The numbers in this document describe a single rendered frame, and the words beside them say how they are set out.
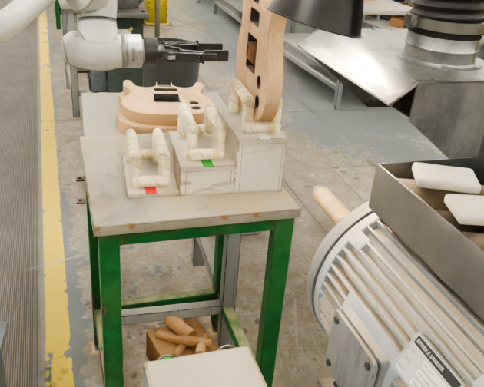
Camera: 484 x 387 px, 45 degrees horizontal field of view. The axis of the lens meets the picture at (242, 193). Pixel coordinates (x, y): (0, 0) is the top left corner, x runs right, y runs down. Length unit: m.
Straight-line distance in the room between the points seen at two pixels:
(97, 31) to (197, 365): 1.00
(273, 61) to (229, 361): 0.91
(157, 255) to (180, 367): 2.25
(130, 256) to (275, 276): 1.43
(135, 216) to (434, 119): 0.98
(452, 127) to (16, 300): 2.34
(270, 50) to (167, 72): 2.53
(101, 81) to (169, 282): 1.21
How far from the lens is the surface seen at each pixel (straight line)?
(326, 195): 1.01
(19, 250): 3.20
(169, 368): 0.85
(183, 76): 4.10
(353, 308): 0.72
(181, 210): 1.60
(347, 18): 0.79
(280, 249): 1.72
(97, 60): 1.61
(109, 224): 1.54
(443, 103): 0.78
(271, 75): 1.56
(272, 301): 1.83
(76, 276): 2.96
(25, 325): 2.70
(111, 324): 1.73
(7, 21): 1.41
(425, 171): 0.69
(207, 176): 1.66
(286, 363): 2.51
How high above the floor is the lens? 1.72
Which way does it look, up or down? 27 degrees down
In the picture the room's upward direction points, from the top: 5 degrees clockwise
